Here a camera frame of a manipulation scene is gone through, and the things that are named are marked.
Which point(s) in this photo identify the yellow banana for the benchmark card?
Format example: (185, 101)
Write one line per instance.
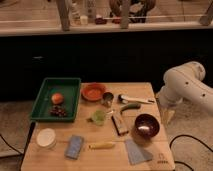
(102, 145)

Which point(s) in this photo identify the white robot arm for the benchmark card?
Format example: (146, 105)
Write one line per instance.
(184, 82)

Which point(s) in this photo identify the small metal cup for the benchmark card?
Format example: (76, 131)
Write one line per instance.
(107, 99)

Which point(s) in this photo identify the green plastic cup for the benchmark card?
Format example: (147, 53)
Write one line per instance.
(99, 117)

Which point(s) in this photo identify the orange bowl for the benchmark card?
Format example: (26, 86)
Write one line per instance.
(93, 91)

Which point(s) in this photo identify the green cucumber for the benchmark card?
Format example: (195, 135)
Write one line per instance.
(130, 106)

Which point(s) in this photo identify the green plastic tray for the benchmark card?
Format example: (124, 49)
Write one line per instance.
(68, 87)

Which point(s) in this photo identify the orange fruit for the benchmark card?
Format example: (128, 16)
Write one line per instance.
(57, 98)

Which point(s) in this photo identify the dark grape bunch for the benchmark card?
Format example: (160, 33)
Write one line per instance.
(58, 110)

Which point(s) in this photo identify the dark purple bowl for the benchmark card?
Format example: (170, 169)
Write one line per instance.
(147, 126)

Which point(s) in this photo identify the blue sponge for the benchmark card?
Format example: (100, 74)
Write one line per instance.
(74, 147)

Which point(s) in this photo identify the grey blue cloth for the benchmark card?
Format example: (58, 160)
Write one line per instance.
(136, 154)

